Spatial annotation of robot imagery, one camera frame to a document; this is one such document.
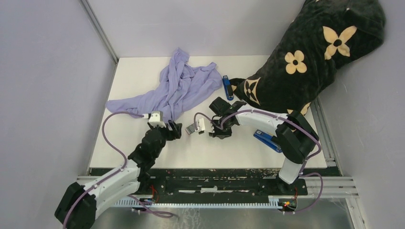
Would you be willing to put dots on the slotted cable duct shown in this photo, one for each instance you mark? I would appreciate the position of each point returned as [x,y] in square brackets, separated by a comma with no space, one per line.
[128,202]

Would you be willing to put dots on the lavender crumpled cloth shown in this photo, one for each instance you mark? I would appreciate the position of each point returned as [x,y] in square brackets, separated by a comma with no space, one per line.
[181,88]

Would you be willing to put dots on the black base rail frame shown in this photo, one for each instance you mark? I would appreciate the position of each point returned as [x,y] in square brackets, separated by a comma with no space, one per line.
[158,176]

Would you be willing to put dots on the aluminium rail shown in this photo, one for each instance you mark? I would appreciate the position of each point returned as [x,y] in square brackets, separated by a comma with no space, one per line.
[308,187]

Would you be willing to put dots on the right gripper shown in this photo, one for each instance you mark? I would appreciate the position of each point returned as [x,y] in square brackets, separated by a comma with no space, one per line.
[216,133]

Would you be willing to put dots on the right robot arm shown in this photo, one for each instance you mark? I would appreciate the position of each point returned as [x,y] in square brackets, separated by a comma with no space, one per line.
[291,133]

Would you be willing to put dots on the box of staples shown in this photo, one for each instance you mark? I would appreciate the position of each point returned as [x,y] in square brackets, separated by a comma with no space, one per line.
[190,129]

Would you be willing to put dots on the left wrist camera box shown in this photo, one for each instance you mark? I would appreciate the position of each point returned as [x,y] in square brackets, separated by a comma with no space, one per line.
[156,119]

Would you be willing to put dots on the black floral blanket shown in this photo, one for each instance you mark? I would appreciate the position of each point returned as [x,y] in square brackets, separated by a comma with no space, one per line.
[325,36]

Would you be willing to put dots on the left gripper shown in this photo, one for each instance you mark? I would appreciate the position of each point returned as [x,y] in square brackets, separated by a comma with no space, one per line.
[172,136]

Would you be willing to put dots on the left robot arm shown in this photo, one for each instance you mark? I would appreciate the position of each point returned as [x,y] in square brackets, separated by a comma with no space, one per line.
[81,205]

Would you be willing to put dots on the blue stapler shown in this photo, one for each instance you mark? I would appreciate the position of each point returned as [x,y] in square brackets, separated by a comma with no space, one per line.
[268,140]
[227,88]

